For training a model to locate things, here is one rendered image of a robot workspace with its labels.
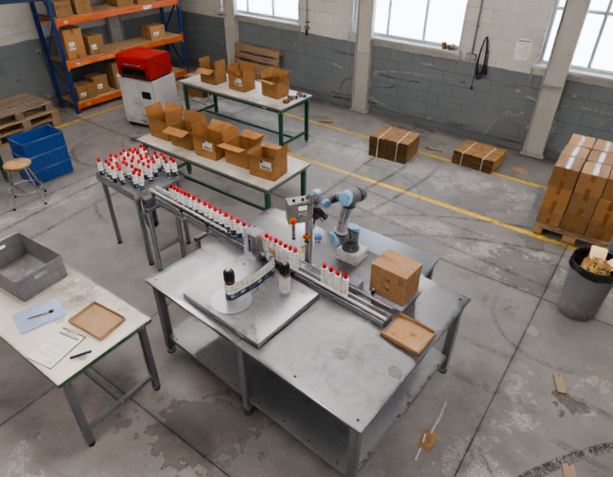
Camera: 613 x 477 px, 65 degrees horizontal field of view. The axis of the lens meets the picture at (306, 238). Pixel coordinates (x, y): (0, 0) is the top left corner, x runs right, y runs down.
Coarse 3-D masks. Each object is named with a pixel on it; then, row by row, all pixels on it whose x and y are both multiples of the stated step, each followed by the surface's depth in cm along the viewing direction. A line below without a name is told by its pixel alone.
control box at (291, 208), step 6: (288, 198) 371; (294, 198) 371; (300, 198) 371; (288, 204) 365; (294, 204) 365; (288, 210) 368; (294, 210) 368; (306, 210) 371; (288, 216) 371; (294, 216) 371; (306, 216) 374; (288, 222) 375; (300, 222) 376
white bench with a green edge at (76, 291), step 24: (0, 288) 386; (48, 288) 386; (72, 288) 386; (96, 288) 387; (0, 312) 363; (72, 312) 364; (120, 312) 364; (0, 336) 345; (24, 336) 344; (48, 336) 344; (120, 336) 345; (144, 336) 366; (72, 360) 327; (96, 360) 330; (144, 384) 387; (72, 408) 334
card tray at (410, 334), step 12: (396, 324) 352; (408, 324) 352; (420, 324) 349; (384, 336) 341; (396, 336) 343; (408, 336) 343; (420, 336) 343; (432, 336) 339; (408, 348) 331; (420, 348) 333
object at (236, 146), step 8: (232, 128) 567; (224, 136) 559; (232, 136) 568; (240, 136) 576; (248, 136) 572; (256, 136) 569; (264, 136) 567; (224, 144) 554; (232, 144) 571; (240, 144) 583; (248, 144) 575; (256, 144) 555; (232, 152) 560; (240, 152) 551; (248, 152) 547; (232, 160) 566; (240, 160) 557; (248, 168) 558
